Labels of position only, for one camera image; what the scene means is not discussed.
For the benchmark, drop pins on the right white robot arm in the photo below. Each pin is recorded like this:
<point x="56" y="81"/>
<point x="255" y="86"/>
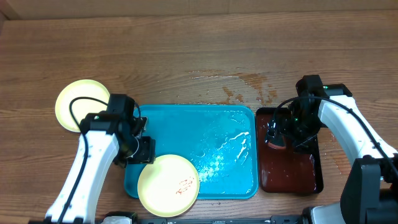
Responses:
<point x="370" y="192"/>

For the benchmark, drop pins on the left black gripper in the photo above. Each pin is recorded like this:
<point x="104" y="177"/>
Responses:
<point x="147" y="154"/>

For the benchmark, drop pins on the red black sponge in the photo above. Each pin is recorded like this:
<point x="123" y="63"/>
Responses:
<point x="276" y="143"/>

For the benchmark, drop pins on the teal plastic tray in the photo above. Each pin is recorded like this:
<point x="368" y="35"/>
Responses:
<point x="219" y="140"/>

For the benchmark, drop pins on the dark red water tray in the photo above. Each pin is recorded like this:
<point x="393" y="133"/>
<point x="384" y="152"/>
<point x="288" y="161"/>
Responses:
<point x="284" y="170"/>

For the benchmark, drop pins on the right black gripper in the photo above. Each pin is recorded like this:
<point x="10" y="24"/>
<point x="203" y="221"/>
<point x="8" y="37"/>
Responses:
<point x="280" y="134"/>

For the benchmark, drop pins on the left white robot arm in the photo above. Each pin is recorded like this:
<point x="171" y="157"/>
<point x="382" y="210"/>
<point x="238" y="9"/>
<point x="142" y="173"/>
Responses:
<point x="112" y="136"/>

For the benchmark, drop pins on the yellow plate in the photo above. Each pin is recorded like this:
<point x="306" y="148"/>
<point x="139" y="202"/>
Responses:
<point x="169" y="186"/>
<point x="80" y="108"/>

